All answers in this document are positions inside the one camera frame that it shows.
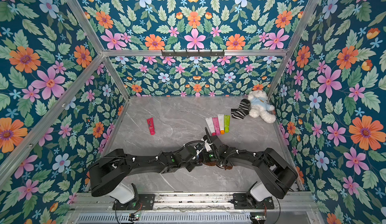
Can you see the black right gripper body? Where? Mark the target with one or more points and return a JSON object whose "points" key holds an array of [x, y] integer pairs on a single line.
{"points": [[217, 151]]}

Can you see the pink Curaprox toothpaste tube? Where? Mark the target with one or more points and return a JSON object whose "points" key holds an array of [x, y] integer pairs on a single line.
{"points": [[216, 126]]}

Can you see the white tube red cap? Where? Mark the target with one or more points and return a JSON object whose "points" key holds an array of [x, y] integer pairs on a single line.
{"points": [[210, 124]]}

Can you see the green Curaprox toothpaste tube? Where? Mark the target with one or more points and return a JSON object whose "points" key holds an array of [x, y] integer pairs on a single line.
{"points": [[226, 123]]}

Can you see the red Curaprox toothpaste tube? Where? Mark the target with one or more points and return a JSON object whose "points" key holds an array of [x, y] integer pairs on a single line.
{"points": [[151, 126]]}

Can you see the brown cloth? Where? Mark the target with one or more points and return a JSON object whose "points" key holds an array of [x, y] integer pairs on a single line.
{"points": [[215, 163]]}

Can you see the white tube orange cap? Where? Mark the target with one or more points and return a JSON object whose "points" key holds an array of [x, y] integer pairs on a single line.
{"points": [[221, 123]]}

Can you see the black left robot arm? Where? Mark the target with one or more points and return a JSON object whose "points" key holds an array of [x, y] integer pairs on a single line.
{"points": [[109, 171]]}

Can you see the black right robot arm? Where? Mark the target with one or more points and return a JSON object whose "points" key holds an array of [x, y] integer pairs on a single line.
{"points": [[275, 174]]}

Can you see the striped black white sock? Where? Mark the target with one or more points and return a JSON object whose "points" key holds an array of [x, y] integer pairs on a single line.
{"points": [[242, 111]]}

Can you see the white teddy bear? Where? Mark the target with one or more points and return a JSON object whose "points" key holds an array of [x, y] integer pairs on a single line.
{"points": [[260, 107]]}

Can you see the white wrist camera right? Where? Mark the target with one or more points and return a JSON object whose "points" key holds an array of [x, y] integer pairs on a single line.
{"points": [[207, 146]]}

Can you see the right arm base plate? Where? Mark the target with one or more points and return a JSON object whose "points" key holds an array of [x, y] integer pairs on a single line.
{"points": [[242, 201]]}

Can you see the black hook rail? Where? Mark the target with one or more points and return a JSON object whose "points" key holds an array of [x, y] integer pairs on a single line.
{"points": [[192, 53]]}

